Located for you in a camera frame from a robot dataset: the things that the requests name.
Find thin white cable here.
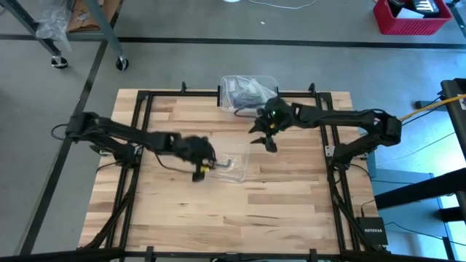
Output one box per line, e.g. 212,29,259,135
247,0,317,10

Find black Netgear network switch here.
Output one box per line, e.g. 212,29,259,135
355,216,390,246

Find red plastic crate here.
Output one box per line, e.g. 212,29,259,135
372,0,454,36

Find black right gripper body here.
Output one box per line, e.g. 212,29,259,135
256,97,294,154

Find black metal table frame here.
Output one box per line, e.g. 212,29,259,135
76,82,389,262

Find crumpled clear plastic wrap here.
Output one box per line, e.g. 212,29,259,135
35,0,73,52

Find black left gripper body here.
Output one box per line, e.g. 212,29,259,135
173,135,218,183

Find clear plastic storage bin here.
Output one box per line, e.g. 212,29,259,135
219,74,280,113

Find black metal stand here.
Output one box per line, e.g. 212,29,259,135
374,78,466,252

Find clear plastic bag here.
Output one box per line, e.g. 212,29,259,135
207,140,251,184

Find brown cardboard sheet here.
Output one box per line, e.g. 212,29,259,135
67,0,121,33

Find grey wrapped bundle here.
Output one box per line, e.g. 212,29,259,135
232,82,272,106

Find yellow cable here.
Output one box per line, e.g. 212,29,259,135
399,93,466,121

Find grey metal cart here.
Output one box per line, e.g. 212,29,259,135
0,0,129,72

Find black device with white keys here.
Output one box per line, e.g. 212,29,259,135
387,0,442,17

